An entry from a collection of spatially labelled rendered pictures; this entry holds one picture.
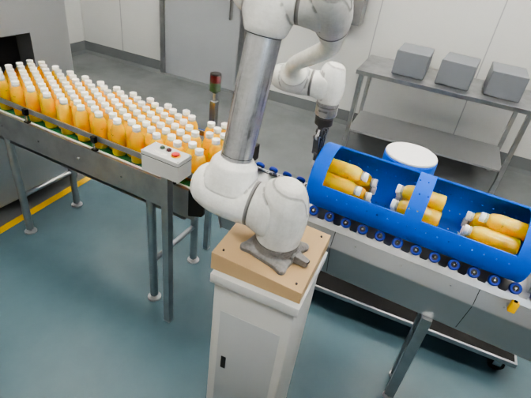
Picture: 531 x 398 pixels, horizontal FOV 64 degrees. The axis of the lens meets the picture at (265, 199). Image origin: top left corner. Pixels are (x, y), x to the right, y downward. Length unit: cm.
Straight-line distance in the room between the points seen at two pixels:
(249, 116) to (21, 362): 183
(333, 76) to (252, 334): 99
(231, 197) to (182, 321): 140
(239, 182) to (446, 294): 100
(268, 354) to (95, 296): 145
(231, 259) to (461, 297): 95
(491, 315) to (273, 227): 99
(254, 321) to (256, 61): 85
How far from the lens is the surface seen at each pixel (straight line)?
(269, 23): 119
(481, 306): 189
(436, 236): 172
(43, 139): 264
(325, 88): 167
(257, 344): 159
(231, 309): 153
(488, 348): 281
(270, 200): 127
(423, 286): 187
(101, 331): 261
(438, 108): 522
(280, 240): 133
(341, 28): 121
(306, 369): 248
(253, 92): 123
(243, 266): 138
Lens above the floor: 200
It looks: 34 degrees down
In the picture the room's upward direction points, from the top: 8 degrees clockwise
